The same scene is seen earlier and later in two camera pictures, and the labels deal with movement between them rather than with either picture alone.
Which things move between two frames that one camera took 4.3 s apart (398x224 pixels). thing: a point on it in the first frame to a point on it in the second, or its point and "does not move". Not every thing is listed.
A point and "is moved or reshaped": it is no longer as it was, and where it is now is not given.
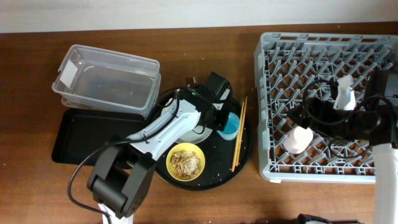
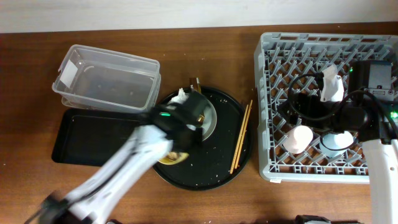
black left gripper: (221, 122) to (199, 132)
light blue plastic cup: (231, 128) to (333, 144)
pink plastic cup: (297, 139) does not move
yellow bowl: (185, 162) is moved or reshaped
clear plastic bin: (93, 78) does not move
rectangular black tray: (81, 130) does not move
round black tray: (210, 163) does not move
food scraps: (186, 164) is moved or reshaped
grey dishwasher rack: (285, 63) does not move
